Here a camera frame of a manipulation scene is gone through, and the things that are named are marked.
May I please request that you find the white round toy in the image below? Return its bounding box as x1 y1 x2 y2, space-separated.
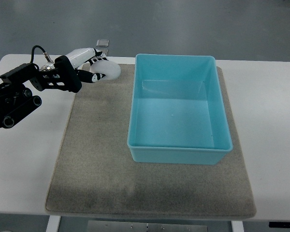
89 60 121 82

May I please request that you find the white table leg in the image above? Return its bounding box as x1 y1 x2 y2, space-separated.
231 221 245 232
46 216 61 232

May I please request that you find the metal floor plate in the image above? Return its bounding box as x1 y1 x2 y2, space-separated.
96 39 109 47
95 48 108 57

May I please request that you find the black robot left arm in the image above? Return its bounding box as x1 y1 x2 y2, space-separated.
0 45 82 129

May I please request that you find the upper metal floor plate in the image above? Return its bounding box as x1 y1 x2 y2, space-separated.
96 39 109 47

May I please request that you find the grey felt mat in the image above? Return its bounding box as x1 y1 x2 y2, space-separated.
45 64 256 220

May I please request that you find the white right table leg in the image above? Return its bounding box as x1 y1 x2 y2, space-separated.
231 221 245 232

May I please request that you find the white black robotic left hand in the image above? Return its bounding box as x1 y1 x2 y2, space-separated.
40 48 109 87

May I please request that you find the black table control panel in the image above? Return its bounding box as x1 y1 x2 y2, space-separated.
269 222 290 229

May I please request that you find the light blue plastic box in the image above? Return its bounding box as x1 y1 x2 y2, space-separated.
127 54 233 165

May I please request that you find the metal table base plate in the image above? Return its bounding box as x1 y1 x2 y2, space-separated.
87 220 208 232

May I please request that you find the lower metal floor plate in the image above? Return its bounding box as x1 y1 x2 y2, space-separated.
95 48 108 57

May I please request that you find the white left table leg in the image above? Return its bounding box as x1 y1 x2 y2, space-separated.
46 216 61 232

